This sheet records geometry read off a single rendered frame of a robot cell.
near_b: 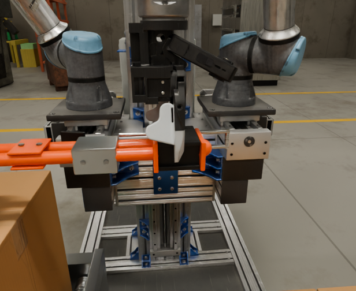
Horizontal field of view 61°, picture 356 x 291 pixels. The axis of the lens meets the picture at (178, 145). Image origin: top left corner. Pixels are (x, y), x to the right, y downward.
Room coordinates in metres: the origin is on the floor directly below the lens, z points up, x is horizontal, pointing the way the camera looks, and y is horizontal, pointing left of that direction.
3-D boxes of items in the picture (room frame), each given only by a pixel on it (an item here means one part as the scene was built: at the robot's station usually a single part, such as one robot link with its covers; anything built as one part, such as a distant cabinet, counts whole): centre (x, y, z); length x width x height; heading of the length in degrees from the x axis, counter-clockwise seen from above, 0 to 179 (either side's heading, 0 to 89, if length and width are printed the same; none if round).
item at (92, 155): (0.46, 0.14, 1.09); 0.07 x 0.07 x 0.04; 6
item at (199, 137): (0.47, 0.00, 1.10); 0.08 x 0.07 x 0.05; 96
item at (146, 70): (0.48, 0.03, 1.24); 0.09 x 0.08 x 0.12; 96
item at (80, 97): (0.99, 0.30, 1.09); 0.15 x 0.15 x 0.10
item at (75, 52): (0.99, 0.30, 1.20); 0.13 x 0.12 x 0.14; 41
